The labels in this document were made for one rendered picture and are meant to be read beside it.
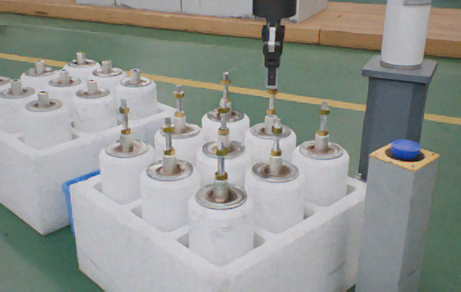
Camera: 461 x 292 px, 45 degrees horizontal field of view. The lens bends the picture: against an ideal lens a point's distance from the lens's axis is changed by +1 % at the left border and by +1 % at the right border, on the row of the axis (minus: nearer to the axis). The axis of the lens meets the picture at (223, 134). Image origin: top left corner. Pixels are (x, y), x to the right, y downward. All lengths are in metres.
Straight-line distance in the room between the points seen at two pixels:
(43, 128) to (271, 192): 0.54
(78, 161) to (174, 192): 0.40
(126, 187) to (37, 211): 0.31
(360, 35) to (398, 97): 1.50
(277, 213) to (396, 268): 0.19
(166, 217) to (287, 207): 0.19
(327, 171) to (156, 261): 0.31
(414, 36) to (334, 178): 0.47
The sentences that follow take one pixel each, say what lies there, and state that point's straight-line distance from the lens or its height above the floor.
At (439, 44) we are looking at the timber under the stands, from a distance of 2.73.
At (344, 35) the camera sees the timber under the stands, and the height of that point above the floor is 0.06.
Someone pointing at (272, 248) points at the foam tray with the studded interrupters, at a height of 0.18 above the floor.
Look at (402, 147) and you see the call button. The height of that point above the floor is 0.33.
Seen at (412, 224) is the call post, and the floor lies 0.22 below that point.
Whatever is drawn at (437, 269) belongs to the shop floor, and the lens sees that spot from 1.15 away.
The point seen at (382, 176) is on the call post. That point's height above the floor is 0.29.
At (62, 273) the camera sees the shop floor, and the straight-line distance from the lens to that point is 1.11.
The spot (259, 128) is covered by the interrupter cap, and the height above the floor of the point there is 0.25.
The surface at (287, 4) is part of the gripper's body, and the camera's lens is 0.93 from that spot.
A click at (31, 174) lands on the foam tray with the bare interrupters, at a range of 1.17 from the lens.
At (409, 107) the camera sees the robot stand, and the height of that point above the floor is 0.22.
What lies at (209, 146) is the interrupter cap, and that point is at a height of 0.25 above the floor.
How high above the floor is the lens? 0.64
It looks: 22 degrees down
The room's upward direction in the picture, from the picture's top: straight up
